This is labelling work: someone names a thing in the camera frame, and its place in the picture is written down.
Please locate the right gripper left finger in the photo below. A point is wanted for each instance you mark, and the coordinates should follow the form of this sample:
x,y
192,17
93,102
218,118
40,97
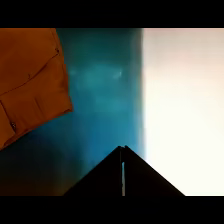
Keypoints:
x,y
103,178

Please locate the orange trousers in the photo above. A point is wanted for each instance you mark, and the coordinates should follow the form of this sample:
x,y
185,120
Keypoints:
x,y
30,80

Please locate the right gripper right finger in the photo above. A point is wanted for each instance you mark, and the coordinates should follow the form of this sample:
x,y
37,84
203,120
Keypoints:
x,y
146,180

